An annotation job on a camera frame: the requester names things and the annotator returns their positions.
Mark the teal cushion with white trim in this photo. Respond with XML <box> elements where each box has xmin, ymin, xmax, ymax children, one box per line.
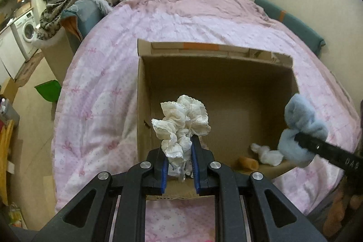
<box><xmin>61</xmin><ymin>0</ymin><xmax>112</xmax><ymax>42</ymax></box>

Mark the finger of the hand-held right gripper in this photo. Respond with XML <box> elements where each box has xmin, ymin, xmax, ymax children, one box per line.
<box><xmin>294</xmin><ymin>131</ymin><xmax>363</xmax><ymax>174</ymax></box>

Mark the white lace-trimmed cloth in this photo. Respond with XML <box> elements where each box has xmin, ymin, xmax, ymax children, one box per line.
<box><xmin>151</xmin><ymin>95</ymin><xmax>212</xmax><ymax>183</ymax></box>

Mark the brown carton under blanket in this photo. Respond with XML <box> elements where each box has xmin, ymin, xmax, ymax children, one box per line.
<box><xmin>42</xmin><ymin>32</ymin><xmax>77</xmax><ymax>86</ymax></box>

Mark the red and yellow rack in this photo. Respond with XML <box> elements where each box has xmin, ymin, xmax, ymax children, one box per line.
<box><xmin>0</xmin><ymin>120</ymin><xmax>15</xmax><ymax>205</ymax></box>

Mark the grey storage bin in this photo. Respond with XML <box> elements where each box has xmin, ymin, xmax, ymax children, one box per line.
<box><xmin>0</xmin><ymin>99</ymin><xmax>20</xmax><ymax>129</ymax></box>

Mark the white washing machine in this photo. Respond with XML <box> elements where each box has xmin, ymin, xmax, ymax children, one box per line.
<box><xmin>13</xmin><ymin>10</ymin><xmax>40</xmax><ymax>59</ymax></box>

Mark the white kitchen cabinet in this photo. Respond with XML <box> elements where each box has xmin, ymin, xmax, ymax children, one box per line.
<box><xmin>0</xmin><ymin>28</ymin><xmax>27</xmax><ymax>79</ymax></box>

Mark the light blue fluffy sock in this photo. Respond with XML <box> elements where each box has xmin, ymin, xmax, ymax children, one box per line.
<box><xmin>277</xmin><ymin>93</ymin><xmax>329</xmax><ymax>169</ymax></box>

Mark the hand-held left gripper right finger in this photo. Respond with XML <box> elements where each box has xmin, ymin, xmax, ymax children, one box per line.
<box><xmin>191</xmin><ymin>136</ymin><xmax>326</xmax><ymax>242</ymax></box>

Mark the teal headboard cushion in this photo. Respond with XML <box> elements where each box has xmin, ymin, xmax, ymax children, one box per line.
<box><xmin>254</xmin><ymin>0</ymin><xmax>325</xmax><ymax>57</ymax></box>

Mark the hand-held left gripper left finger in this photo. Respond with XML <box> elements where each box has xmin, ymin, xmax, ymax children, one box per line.
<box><xmin>31</xmin><ymin>146</ymin><xmax>169</xmax><ymax>242</ymax></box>

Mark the person's right hand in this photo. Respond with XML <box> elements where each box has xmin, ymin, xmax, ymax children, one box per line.
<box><xmin>323</xmin><ymin>180</ymin><xmax>361</xmax><ymax>231</ymax></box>

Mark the brown cardboard box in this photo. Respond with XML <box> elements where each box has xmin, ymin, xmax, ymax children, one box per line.
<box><xmin>137</xmin><ymin>38</ymin><xmax>300</xmax><ymax>200</ymax></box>

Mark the patterned floor mat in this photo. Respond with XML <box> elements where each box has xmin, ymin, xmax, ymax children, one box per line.
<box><xmin>15</xmin><ymin>51</ymin><xmax>43</xmax><ymax>79</ymax></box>

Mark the pink patterned bed quilt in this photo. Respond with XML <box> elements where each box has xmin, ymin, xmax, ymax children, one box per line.
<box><xmin>51</xmin><ymin>0</ymin><xmax>362</xmax><ymax>242</ymax></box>

